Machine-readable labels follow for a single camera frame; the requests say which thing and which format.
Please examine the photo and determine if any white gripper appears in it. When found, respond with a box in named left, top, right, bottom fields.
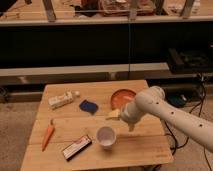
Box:
left=106, top=101, right=146, bottom=132

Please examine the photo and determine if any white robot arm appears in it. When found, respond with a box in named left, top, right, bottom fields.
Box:
left=106, top=86, right=213, bottom=153

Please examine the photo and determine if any orange ceramic bowl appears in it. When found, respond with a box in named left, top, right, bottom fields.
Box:
left=110, top=89, right=136, bottom=110

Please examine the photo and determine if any white ceramic cup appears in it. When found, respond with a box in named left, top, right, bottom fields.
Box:
left=96, top=126, right=117, bottom=149

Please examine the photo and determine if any wooden table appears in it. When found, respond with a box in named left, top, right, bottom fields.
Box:
left=21, top=80, right=173, bottom=171

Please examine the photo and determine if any black power adapter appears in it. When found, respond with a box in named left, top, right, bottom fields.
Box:
left=167, top=94, right=187, bottom=108

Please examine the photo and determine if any orange toy carrot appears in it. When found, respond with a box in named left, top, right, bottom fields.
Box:
left=42, top=120, right=55, bottom=150

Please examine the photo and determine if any black cable on floor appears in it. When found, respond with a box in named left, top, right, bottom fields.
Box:
left=159, top=76, right=213, bottom=171

